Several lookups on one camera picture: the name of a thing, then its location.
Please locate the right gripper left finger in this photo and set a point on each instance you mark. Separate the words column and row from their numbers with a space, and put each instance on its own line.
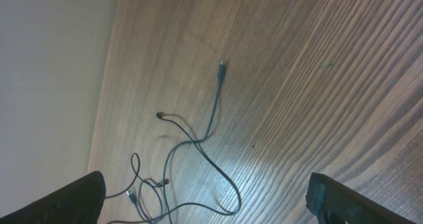
column 79, row 202

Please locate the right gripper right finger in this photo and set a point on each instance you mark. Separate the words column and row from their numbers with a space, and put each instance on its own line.
column 333, row 202

